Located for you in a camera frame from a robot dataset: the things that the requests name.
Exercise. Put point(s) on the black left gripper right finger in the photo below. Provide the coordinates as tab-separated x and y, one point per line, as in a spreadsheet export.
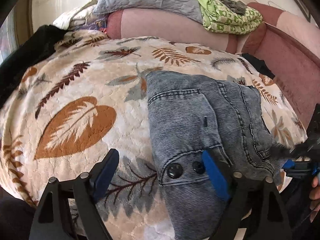
217	171

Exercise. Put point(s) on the person's right hand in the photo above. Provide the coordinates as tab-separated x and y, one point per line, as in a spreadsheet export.
315	198

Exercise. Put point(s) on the black garment at sofa corner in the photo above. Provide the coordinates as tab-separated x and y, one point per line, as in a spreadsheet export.
259	65

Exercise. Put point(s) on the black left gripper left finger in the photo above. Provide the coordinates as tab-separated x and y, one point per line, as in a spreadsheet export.
102	173

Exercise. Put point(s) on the cream leaf-print fleece blanket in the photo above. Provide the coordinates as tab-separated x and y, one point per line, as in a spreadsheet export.
91	96

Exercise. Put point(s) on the green white patterned cloth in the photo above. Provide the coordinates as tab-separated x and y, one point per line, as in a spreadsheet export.
223	22

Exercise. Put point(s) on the window with frame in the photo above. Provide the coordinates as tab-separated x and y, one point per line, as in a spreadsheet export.
17	28

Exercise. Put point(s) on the white cloth behind sofa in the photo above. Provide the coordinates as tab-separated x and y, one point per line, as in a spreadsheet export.
81	17

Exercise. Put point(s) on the dark grey cloth on top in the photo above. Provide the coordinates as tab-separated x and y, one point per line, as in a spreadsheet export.
236	7

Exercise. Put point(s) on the black clothing pile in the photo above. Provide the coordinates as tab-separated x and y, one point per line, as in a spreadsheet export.
38	48

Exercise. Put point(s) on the grey-blue denim pants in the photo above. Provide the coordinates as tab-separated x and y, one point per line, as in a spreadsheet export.
192	113

